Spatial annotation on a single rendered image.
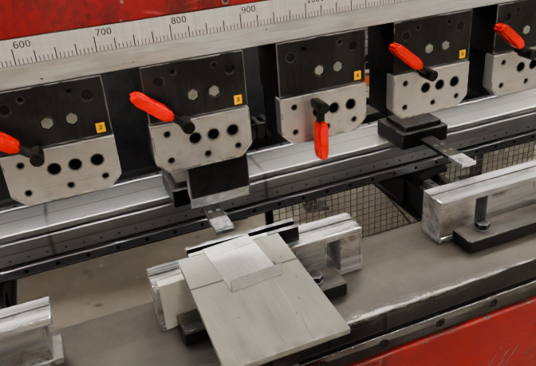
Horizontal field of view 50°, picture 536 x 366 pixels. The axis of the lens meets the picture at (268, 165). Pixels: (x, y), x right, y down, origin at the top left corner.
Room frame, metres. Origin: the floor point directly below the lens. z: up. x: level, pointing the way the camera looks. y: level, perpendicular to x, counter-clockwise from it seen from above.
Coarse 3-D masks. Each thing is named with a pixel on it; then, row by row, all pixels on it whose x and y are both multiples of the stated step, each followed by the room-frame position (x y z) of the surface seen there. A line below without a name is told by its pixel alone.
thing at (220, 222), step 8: (168, 176) 1.05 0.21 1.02; (176, 176) 1.02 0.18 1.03; (184, 176) 1.02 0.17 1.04; (168, 184) 1.01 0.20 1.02; (176, 184) 0.99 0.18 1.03; (184, 184) 1.00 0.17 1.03; (168, 192) 1.03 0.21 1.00; (176, 192) 0.98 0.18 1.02; (184, 192) 0.99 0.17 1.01; (176, 200) 0.98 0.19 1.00; (184, 200) 0.99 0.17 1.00; (208, 208) 0.93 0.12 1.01; (216, 208) 0.93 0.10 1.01; (208, 216) 0.91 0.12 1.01; (216, 216) 0.90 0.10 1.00; (224, 216) 0.90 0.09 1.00; (216, 224) 0.88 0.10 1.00; (224, 224) 0.87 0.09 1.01; (232, 224) 0.87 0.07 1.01; (216, 232) 0.85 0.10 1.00; (224, 232) 0.86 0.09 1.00
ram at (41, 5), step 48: (0, 0) 0.71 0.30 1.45; (48, 0) 0.73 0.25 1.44; (96, 0) 0.74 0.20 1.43; (144, 0) 0.76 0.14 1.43; (192, 0) 0.79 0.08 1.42; (240, 0) 0.81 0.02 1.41; (432, 0) 0.91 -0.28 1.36; (480, 0) 0.94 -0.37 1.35; (144, 48) 0.76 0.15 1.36; (192, 48) 0.78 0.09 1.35; (240, 48) 0.81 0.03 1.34
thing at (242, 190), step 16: (224, 160) 0.82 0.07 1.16; (240, 160) 0.83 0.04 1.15; (192, 176) 0.80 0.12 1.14; (208, 176) 0.81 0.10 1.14; (224, 176) 0.82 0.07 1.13; (240, 176) 0.83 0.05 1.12; (192, 192) 0.80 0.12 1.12; (208, 192) 0.81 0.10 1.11; (224, 192) 0.83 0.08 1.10; (240, 192) 0.84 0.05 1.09; (192, 208) 0.81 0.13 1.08
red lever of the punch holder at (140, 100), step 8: (136, 96) 0.72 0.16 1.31; (144, 96) 0.72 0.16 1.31; (136, 104) 0.71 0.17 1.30; (144, 104) 0.72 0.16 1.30; (152, 104) 0.72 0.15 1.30; (160, 104) 0.73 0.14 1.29; (152, 112) 0.72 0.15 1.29; (160, 112) 0.72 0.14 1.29; (168, 112) 0.73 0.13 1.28; (168, 120) 0.73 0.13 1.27; (176, 120) 0.73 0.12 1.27; (184, 120) 0.74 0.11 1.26; (184, 128) 0.73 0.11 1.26; (192, 128) 0.73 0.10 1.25
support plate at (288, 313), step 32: (288, 256) 0.77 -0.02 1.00; (192, 288) 0.71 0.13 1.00; (224, 288) 0.70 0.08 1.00; (256, 288) 0.69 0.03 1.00; (288, 288) 0.69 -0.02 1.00; (224, 320) 0.63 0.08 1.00; (256, 320) 0.62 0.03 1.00; (288, 320) 0.62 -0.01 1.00; (320, 320) 0.61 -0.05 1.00; (224, 352) 0.57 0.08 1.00; (256, 352) 0.56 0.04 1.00; (288, 352) 0.56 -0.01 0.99
